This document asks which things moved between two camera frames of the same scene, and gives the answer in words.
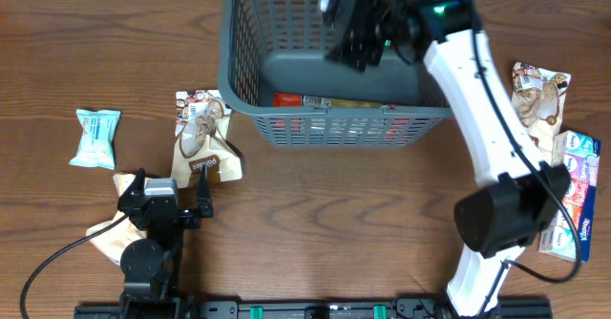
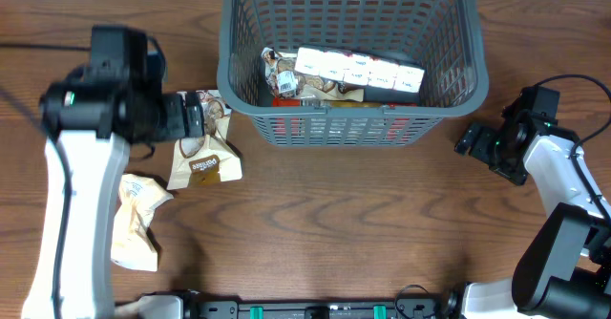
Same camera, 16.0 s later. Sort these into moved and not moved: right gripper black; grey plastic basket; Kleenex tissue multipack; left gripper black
Moved: right gripper black; Kleenex tissue multipack; left gripper black
Not moved: grey plastic basket
